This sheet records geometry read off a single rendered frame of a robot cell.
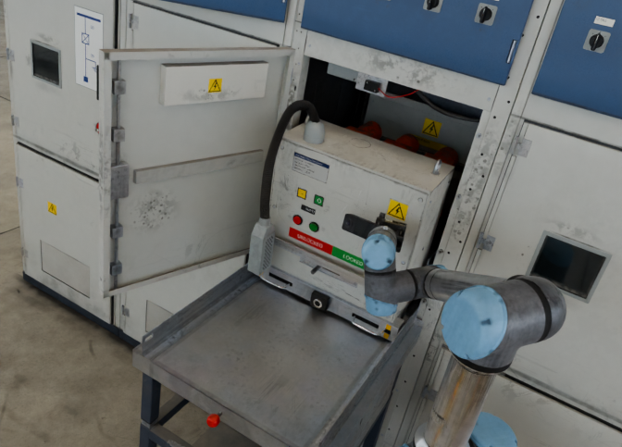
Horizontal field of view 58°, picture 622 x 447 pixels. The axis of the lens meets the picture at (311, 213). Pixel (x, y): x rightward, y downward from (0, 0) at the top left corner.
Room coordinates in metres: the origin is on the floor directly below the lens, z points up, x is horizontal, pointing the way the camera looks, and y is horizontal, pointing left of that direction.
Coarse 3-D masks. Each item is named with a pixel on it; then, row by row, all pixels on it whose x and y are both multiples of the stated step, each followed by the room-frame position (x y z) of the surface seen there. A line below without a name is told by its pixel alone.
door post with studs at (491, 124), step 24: (528, 24) 1.53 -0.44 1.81; (528, 48) 1.52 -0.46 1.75; (504, 96) 1.53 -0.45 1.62; (480, 120) 1.55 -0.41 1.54; (504, 120) 1.52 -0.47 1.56; (480, 144) 1.54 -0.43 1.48; (480, 168) 1.53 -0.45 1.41; (456, 192) 1.55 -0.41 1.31; (480, 192) 1.52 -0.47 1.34; (456, 216) 1.54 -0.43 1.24; (456, 240) 1.53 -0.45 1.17; (432, 312) 1.53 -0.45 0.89; (408, 384) 1.53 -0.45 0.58
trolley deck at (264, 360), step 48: (192, 336) 1.28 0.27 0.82; (240, 336) 1.32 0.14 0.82; (288, 336) 1.36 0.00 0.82; (336, 336) 1.40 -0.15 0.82; (192, 384) 1.09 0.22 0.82; (240, 384) 1.13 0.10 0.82; (288, 384) 1.16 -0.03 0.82; (336, 384) 1.20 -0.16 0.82; (384, 384) 1.24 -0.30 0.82; (240, 432) 1.02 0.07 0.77; (288, 432) 1.00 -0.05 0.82
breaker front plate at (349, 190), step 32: (288, 160) 1.59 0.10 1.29; (320, 160) 1.54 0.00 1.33; (288, 192) 1.59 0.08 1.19; (320, 192) 1.54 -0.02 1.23; (352, 192) 1.50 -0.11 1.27; (384, 192) 1.45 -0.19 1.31; (416, 192) 1.42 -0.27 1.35; (288, 224) 1.59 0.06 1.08; (320, 224) 1.54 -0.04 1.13; (416, 224) 1.41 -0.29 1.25; (288, 256) 1.59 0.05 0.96; (320, 256) 1.54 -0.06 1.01; (320, 288) 1.54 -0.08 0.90; (352, 288) 1.49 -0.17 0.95
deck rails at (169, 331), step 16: (240, 272) 1.57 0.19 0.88; (224, 288) 1.49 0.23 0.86; (240, 288) 1.55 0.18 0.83; (192, 304) 1.34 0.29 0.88; (208, 304) 1.42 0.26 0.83; (224, 304) 1.44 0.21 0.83; (176, 320) 1.28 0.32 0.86; (192, 320) 1.34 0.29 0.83; (144, 336) 1.17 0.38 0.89; (160, 336) 1.22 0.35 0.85; (176, 336) 1.26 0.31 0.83; (400, 336) 1.41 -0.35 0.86; (144, 352) 1.17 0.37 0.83; (160, 352) 1.18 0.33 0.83; (384, 352) 1.37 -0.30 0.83; (368, 368) 1.28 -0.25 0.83; (368, 384) 1.21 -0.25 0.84; (352, 400) 1.09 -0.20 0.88; (336, 416) 1.08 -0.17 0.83; (320, 432) 1.02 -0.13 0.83; (336, 432) 1.03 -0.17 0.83
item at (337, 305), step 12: (276, 276) 1.60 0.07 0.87; (288, 276) 1.57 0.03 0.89; (288, 288) 1.57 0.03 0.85; (300, 288) 1.55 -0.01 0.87; (312, 288) 1.54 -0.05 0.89; (336, 300) 1.50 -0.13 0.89; (336, 312) 1.50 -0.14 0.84; (348, 312) 1.48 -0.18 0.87; (360, 312) 1.46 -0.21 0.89; (360, 324) 1.46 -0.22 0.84; (372, 324) 1.44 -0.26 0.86; (396, 324) 1.43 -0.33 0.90
